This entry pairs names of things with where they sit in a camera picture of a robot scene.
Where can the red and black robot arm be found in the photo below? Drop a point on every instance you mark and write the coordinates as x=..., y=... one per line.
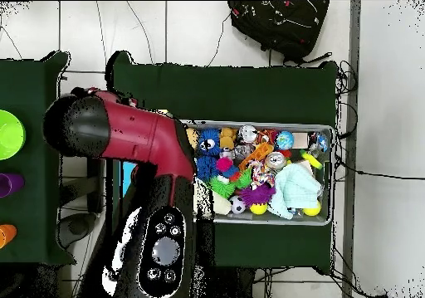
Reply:
x=139, y=135

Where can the wooden box with three holes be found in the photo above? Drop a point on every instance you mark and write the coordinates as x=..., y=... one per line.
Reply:
x=127, y=178

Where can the silver mesh bin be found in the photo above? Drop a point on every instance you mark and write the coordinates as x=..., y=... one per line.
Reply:
x=265, y=220

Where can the dark green cloth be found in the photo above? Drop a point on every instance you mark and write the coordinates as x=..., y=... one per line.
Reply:
x=232, y=92
x=23, y=79

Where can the green plastic bowl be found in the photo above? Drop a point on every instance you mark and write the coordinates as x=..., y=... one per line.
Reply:
x=10, y=135

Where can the blue spiky ball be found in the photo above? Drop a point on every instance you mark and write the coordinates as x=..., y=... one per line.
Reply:
x=206, y=168

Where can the orange plush toy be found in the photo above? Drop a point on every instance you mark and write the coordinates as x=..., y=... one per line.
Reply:
x=228, y=137

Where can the purple plastic cup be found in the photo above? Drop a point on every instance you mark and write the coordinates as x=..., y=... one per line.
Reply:
x=11, y=183

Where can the pink spiky ball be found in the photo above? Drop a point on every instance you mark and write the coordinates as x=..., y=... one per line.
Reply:
x=224, y=164

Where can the silver drink can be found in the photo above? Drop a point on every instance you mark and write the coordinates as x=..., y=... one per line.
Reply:
x=247, y=134
x=275, y=160

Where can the cream cloth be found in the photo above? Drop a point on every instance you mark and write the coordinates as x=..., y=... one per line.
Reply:
x=220, y=206

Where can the orange plastic crate toy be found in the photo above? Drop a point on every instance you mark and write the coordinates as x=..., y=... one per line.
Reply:
x=257, y=155

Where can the small soccer ball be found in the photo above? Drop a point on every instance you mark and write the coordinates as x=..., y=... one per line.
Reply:
x=237, y=205

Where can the orange plastic cup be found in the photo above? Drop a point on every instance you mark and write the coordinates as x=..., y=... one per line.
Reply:
x=6, y=235

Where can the purple spiky ball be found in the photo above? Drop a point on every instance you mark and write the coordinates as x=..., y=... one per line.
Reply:
x=257, y=195

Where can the blue globe ball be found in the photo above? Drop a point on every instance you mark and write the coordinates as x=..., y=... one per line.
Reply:
x=285, y=140

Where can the black backpack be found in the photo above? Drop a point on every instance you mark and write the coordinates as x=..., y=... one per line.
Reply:
x=282, y=22

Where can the mint green cloth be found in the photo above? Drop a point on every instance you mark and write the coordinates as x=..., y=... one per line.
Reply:
x=295, y=185

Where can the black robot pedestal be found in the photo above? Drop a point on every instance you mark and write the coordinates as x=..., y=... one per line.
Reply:
x=232, y=284

